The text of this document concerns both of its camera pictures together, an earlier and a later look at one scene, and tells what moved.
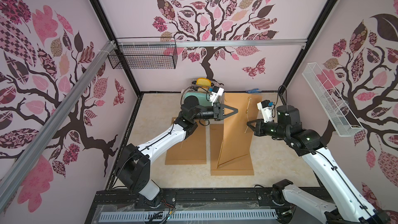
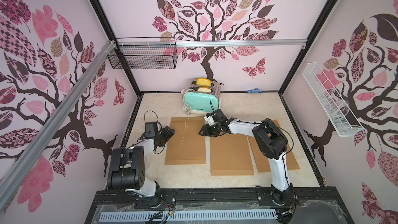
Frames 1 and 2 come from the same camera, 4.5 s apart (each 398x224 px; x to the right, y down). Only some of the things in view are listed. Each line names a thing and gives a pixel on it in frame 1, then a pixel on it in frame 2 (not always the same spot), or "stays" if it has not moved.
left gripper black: x=218 y=106 → x=168 y=133
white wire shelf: x=341 y=116 stays
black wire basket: x=144 y=57 stays
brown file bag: x=191 y=151 stays
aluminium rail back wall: x=209 y=42 stays
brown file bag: x=241 y=166 stays
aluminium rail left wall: x=51 y=123 stays
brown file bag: x=237 y=135 → x=262 y=161
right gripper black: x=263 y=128 → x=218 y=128
